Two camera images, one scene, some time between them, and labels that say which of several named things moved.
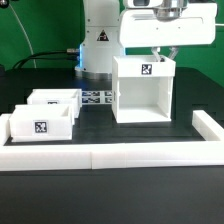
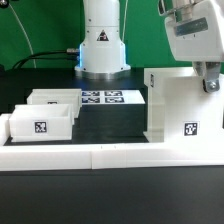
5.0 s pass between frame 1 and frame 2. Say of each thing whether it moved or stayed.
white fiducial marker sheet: stayed
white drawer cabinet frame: moved
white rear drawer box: stayed
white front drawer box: stayed
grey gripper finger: moved
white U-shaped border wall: stayed
